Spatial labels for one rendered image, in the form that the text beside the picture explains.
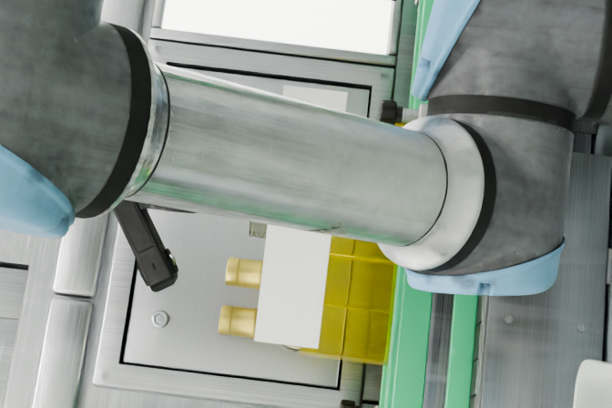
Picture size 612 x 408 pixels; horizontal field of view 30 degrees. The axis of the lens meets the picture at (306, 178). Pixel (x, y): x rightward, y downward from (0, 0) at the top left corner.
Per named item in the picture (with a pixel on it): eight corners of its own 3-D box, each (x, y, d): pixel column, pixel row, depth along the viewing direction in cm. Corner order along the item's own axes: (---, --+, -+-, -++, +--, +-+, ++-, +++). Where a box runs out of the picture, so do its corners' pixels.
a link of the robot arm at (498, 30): (614, -52, 85) (432, -72, 86) (595, 126, 84) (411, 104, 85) (584, -9, 97) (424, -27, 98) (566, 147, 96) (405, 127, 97)
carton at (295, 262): (347, 92, 106) (283, 85, 106) (318, 348, 106) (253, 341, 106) (346, 96, 112) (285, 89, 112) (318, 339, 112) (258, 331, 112)
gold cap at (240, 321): (257, 331, 135) (220, 326, 135) (260, 303, 134) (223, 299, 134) (254, 344, 132) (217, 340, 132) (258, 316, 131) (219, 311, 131)
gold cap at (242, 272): (266, 255, 134) (229, 251, 134) (261, 283, 132) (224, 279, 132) (265, 267, 137) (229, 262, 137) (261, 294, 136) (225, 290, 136)
